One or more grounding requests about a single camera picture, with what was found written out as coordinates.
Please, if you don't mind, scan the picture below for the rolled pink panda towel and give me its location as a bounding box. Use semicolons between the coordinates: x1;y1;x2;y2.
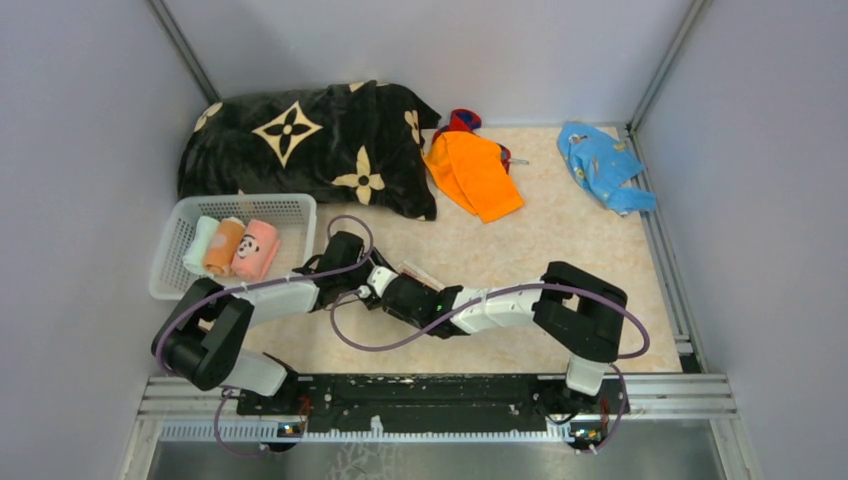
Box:
231;219;280;282

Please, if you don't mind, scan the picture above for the aluminium frame rail front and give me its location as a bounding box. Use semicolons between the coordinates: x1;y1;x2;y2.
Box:
158;415;601;446

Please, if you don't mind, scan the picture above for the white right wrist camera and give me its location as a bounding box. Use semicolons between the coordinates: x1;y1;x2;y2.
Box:
357;266;399;304

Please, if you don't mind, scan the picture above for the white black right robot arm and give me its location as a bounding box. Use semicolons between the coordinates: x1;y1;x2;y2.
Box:
367;261;628;412

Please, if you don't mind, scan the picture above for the white plastic basket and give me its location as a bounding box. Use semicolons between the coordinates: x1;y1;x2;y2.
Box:
148;194;317;300

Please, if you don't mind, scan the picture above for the red blue cloth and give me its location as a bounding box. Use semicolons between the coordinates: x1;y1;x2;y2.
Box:
432;108;512;173

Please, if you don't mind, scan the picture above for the black floral blanket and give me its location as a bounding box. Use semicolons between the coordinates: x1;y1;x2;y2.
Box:
176;80;441;221

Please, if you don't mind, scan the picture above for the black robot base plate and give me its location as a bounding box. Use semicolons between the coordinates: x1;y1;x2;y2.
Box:
236;373;629;432

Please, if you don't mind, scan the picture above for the blue patterned towel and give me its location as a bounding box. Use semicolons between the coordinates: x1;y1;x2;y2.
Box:
557;122;657;216

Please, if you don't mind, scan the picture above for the aluminium frame rail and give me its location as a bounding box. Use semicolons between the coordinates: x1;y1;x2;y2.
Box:
158;415;601;446
625;129;709;373

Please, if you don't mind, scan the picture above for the striped rabbit print towel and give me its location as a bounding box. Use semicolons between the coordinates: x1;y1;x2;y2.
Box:
397;260;446;291

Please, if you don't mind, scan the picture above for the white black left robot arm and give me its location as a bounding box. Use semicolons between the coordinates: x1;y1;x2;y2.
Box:
151;231;392;414

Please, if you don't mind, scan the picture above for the rolled orange towel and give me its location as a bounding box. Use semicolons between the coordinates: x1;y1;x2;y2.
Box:
204;217;246;277

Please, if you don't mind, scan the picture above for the rolled white green towel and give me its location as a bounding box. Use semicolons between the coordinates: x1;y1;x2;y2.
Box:
182;216;220;276

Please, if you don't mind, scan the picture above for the aluminium frame rail right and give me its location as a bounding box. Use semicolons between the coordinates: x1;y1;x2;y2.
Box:
625;129;709;373

